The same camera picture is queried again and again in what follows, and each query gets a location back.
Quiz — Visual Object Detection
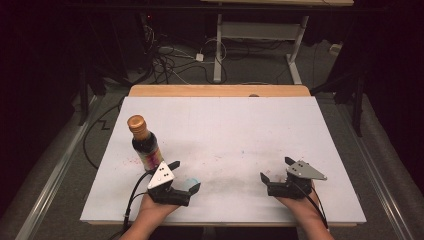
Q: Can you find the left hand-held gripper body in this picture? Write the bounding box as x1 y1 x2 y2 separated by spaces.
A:
146 161 192 207

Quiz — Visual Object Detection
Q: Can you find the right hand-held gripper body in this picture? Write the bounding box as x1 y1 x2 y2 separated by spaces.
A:
267 160 328 200

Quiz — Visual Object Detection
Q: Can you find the small light blue object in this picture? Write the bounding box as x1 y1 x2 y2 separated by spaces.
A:
182 177 201 192

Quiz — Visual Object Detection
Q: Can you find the person's right hand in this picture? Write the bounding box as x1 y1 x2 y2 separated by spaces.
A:
275 181 324 220

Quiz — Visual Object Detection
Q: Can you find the person's left hand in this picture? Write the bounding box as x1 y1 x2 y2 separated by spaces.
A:
138 193 181 222

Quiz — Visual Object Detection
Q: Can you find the dark sauce bottle gold cap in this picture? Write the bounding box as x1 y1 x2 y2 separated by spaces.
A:
126 114 165 172

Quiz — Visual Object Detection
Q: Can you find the white board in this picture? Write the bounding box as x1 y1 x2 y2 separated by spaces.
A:
79 95 367 225

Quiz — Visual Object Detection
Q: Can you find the wooden table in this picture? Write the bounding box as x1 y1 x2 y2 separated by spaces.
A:
128 84 312 98

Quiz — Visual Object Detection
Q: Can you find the black metal stand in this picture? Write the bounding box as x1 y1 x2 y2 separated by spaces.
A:
309 19 368 138
74 19 134 127

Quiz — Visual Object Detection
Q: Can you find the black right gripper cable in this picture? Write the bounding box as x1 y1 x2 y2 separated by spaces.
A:
293 181 330 232

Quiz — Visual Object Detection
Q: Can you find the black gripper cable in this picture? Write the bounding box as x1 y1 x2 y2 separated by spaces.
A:
293 181 330 232
111 169 157 240

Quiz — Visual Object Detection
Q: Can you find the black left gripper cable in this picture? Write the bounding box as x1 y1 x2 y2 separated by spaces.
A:
111 169 157 240

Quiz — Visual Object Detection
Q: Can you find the black floor cable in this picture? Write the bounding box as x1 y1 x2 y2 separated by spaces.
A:
82 96 126 171

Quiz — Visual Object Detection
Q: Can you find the aluminium rail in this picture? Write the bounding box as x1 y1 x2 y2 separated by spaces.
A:
13 94 104 240
334 96 416 240

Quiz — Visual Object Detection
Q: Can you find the tangle of floor cables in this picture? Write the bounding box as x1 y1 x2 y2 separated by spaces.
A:
139 23 231 86

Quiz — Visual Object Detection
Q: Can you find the white metal desk frame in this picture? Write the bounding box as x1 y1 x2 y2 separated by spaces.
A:
212 12 310 85

